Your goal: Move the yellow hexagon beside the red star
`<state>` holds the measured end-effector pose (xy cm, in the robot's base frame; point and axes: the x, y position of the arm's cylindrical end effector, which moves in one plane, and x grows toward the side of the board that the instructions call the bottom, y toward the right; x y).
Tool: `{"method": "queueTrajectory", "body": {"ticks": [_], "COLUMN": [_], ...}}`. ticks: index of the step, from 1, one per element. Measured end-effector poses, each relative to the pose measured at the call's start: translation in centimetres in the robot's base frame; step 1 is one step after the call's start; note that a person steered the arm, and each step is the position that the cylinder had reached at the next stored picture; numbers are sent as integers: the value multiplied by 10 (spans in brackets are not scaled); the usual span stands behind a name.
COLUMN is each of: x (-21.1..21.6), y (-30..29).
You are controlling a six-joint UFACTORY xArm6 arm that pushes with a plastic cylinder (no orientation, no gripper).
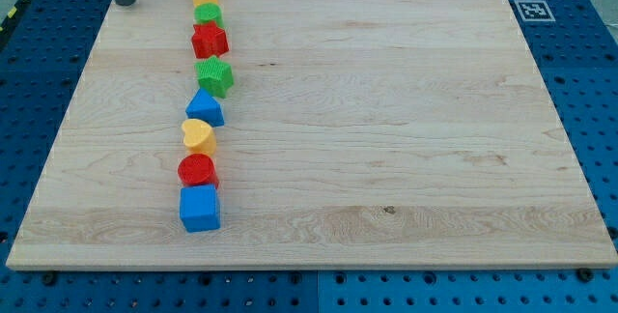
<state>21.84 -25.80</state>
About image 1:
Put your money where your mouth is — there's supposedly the light wooden board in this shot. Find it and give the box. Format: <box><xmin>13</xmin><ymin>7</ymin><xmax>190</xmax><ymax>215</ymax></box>
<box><xmin>7</xmin><ymin>0</ymin><xmax>617</xmax><ymax>271</ymax></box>

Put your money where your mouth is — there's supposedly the red star block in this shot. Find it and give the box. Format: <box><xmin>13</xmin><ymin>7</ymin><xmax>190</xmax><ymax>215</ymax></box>
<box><xmin>191</xmin><ymin>21</ymin><xmax>229</xmax><ymax>59</ymax></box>

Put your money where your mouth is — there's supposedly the blue triangle block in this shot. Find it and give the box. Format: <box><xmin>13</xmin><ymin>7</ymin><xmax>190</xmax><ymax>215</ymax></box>
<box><xmin>185</xmin><ymin>89</ymin><xmax>225</xmax><ymax>127</ymax></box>

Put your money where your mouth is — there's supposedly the yellow heart block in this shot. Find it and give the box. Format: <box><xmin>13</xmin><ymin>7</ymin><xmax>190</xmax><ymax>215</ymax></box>
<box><xmin>182</xmin><ymin>119</ymin><xmax>216</xmax><ymax>156</ymax></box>

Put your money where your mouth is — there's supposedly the green cylinder block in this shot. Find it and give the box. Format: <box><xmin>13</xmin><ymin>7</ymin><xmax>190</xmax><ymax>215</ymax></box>
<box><xmin>194</xmin><ymin>3</ymin><xmax>224</xmax><ymax>28</ymax></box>

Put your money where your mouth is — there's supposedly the green star block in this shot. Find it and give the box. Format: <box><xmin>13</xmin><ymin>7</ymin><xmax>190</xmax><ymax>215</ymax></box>
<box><xmin>194</xmin><ymin>56</ymin><xmax>234</xmax><ymax>99</ymax></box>

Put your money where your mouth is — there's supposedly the white fiducial marker tag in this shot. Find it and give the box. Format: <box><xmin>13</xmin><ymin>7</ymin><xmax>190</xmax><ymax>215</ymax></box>
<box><xmin>515</xmin><ymin>0</ymin><xmax>555</xmax><ymax>22</ymax></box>

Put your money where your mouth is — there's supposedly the red cylinder block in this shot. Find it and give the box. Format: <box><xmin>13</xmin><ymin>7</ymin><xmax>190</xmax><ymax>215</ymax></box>
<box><xmin>177</xmin><ymin>154</ymin><xmax>219</xmax><ymax>187</ymax></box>

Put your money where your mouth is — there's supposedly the blue cube block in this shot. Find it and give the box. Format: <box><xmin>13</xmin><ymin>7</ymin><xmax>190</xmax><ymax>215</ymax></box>
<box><xmin>180</xmin><ymin>185</ymin><xmax>221</xmax><ymax>233</ymax></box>

